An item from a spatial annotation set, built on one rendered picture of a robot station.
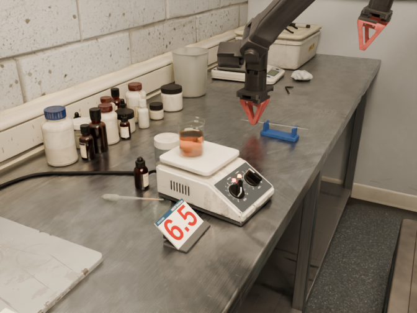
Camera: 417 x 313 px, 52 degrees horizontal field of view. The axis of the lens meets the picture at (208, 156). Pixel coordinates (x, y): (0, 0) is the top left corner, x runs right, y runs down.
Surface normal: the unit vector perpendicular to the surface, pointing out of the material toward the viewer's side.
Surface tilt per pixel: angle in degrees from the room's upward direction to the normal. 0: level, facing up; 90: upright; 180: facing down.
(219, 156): 0
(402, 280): 0
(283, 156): 0
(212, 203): 90
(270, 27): 128
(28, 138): 90
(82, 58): 90
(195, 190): 90
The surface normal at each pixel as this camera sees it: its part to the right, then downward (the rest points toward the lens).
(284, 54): -0.45, 0.43
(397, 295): 0.00, -0.90
